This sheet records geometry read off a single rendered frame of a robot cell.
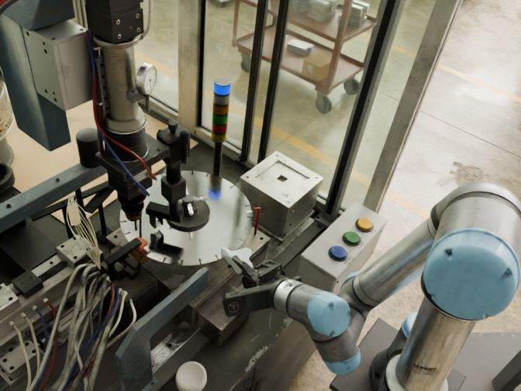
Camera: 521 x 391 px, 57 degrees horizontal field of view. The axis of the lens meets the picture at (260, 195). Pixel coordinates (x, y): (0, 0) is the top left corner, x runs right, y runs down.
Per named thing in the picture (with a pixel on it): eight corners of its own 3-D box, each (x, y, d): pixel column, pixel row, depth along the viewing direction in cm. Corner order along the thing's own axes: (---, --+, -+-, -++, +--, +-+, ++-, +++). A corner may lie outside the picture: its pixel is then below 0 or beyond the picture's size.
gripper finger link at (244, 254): (237, 240, 117) (260, 267, 113) (217, 250, 114) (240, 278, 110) (239, 232, 115) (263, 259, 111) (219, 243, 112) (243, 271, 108)
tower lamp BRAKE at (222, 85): (221, 84, 134) (222, 75, 132) (233, 91, 133) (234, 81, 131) (210, 91, 132) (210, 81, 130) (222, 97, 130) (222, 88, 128)
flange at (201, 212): (201, 233, 118) (202, 226, 116) (158, 223, 118) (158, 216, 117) (215, 203, 126) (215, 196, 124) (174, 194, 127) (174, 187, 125)
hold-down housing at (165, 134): (177, 186, 111) (177, 112, 97) (189, 198, 108) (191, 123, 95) (157, 196, 108) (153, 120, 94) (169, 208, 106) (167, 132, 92)
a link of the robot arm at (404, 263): (488, 140, 78) (333, 274, 114) (479, 178, 71) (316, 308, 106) (546, 183, 78) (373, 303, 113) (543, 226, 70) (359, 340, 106)
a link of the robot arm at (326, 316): (333, 350, 90) (317, 317, 86) (295, 330, 99) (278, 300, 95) (359, 321, 93) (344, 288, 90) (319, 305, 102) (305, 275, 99)
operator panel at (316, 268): (343, 235, 151) (355, 200, 141) (374, 254, 146) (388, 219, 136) (291, 289, 133) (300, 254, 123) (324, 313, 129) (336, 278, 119)
